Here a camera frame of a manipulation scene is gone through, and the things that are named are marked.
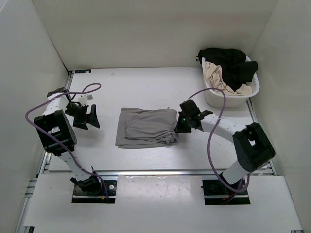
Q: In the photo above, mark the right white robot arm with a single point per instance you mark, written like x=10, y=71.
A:
x=252, y=147

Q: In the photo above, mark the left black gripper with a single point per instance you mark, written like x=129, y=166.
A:
x=81, y=123

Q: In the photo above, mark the aluminium table frame rail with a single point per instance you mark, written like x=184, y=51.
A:
x=159, y=189

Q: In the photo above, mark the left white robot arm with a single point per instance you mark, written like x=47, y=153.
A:
x=55, y=130

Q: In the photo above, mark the dark label sticker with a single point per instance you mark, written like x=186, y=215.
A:
x=82, y=71

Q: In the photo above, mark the beige garment in basket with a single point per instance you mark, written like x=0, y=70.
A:
x=213, y=76

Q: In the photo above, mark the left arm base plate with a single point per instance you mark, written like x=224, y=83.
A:
x=93, y=190

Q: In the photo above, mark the black garment in basket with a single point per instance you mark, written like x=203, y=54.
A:
x=235, y=69

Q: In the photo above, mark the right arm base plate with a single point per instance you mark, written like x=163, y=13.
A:
x=217, y=194

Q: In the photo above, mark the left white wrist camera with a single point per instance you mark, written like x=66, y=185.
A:
x=84, y=99

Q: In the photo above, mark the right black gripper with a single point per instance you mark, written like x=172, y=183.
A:
x=180, y=129

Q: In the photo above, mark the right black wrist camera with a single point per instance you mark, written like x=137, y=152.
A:
x=189, y=108

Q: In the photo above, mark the grey trousers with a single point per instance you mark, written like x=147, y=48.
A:
x=139, y=128

